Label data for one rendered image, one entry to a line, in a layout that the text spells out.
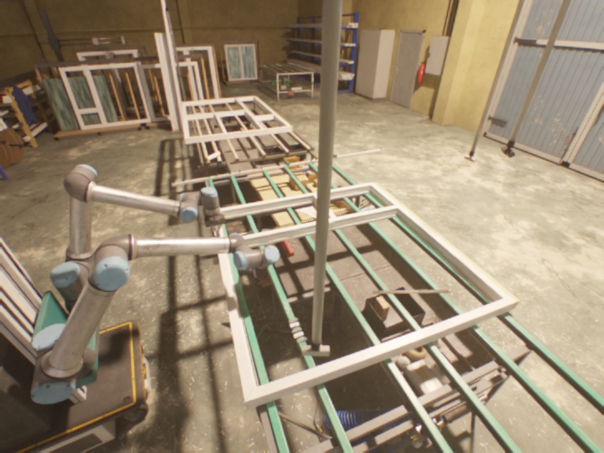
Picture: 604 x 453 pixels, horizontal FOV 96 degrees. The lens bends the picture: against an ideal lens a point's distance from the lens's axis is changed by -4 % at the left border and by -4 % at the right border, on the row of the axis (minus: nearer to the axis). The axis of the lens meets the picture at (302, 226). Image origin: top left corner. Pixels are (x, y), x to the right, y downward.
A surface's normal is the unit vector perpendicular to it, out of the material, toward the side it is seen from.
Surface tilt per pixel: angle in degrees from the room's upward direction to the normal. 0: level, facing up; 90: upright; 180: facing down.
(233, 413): 0
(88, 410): 0
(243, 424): 0
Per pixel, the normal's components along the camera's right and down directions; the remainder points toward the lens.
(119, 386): 0.00, -0.82
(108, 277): 0.58, 0.39
